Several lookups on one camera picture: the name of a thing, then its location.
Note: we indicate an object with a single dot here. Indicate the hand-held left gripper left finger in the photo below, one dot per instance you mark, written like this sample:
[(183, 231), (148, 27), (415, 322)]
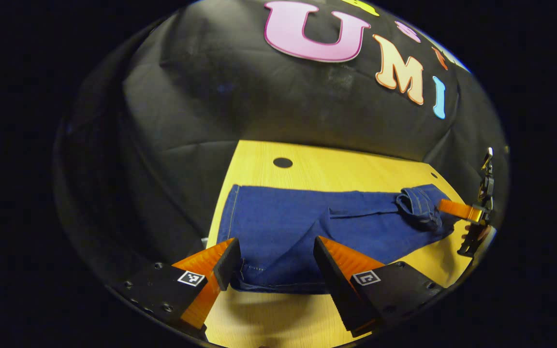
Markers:
[(227, 263)]

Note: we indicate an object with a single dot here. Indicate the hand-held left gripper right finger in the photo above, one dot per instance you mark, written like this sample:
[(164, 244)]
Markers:
[(334, 285)]

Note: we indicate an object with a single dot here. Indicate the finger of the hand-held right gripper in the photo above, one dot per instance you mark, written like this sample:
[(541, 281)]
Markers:
[(457, 209)]

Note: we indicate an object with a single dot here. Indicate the blue denim jeans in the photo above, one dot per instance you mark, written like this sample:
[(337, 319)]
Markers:
[(283, 227)]

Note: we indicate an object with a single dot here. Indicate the black backdrop cloth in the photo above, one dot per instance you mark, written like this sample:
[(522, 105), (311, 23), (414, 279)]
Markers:
[(259, 106)]

